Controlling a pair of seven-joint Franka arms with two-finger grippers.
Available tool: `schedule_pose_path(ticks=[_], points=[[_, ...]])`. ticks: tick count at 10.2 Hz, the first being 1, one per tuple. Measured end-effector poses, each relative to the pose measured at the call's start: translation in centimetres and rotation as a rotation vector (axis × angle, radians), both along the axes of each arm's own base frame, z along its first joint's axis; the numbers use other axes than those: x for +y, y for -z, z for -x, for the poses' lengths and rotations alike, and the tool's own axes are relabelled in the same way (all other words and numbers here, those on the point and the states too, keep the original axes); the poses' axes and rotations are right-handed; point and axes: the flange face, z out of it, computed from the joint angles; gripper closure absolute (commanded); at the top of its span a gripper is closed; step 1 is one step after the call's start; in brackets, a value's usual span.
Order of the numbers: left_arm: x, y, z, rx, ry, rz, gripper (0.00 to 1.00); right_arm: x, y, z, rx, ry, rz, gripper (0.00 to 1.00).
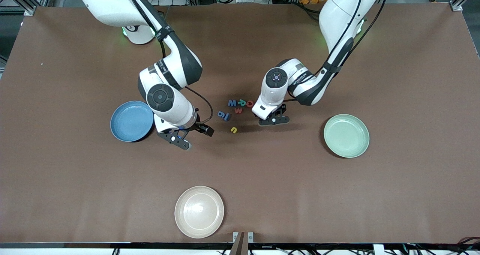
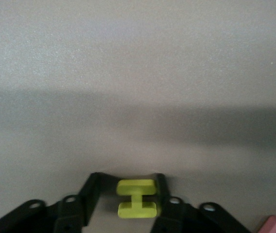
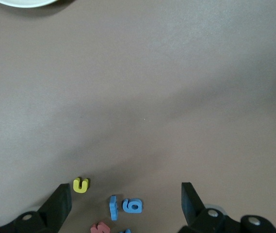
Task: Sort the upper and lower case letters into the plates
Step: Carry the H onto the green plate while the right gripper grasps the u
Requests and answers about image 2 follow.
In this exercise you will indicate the yellow foam letter H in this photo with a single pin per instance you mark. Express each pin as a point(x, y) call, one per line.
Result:
point(136, 201)

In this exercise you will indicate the red foam letter w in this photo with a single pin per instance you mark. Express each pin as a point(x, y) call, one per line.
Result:
point(273, 225)

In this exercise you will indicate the brown table cover sheet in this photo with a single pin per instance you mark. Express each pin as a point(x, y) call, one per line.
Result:
point(137, 72)

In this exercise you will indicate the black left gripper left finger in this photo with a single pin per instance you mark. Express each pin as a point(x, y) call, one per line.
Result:
point(69, 213)

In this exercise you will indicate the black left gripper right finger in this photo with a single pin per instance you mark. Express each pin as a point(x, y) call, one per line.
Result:
point(174, 218)

